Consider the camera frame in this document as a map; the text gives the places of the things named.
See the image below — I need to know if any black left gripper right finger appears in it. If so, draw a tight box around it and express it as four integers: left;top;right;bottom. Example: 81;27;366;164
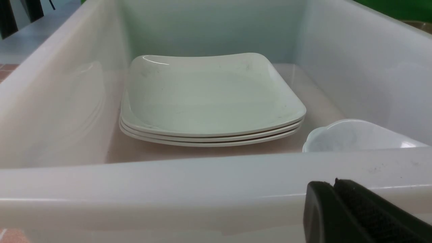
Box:
333;179;432;243

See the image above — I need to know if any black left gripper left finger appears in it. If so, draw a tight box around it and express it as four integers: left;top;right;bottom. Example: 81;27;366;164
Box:
303;181;374;243

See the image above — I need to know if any top stacked white plate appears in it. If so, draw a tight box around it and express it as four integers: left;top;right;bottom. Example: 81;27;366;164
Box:
121;53;306;137

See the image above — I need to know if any stacked white plate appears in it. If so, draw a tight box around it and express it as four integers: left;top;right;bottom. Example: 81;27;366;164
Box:
119;118;304;143
120;125;301;147
121;53;306;137

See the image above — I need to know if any middle stacked white plate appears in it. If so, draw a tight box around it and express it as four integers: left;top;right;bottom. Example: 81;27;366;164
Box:
119;118;304;143

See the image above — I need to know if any bottom stacked white plate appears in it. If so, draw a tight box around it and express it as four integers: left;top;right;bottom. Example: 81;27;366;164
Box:
120;125;301;147

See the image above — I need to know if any white scalloped bowl in bin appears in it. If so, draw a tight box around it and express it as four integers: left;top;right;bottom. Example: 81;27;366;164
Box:
302;119;428;153

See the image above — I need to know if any green backdrop cloth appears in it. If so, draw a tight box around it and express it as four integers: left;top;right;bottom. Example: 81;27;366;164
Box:
355;0;432;23

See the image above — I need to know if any large white plastic bin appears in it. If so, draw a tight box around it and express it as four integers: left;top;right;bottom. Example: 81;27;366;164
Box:
1;0;431;243

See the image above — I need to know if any pink checkered tablecloth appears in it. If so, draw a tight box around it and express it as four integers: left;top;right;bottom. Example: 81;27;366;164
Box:
0;63;19;82

